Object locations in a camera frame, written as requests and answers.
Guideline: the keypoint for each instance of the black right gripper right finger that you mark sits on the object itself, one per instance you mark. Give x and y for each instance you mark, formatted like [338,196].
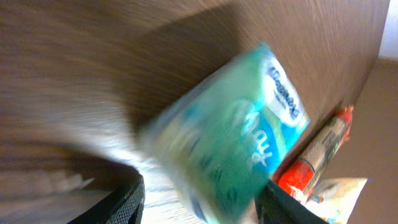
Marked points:
[275,206]

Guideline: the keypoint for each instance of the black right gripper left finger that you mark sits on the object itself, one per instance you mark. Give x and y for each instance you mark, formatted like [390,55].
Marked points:
[125,205]

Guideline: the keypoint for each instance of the orange spaghetti packet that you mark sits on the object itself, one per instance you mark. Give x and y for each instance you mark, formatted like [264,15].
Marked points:
[300,178]

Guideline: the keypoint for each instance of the cream foil pouch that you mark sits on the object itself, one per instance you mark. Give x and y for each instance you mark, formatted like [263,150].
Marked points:
[333,200]

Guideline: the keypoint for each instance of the green tissue pack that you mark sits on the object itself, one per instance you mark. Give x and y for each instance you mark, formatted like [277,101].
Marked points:
[222,141]

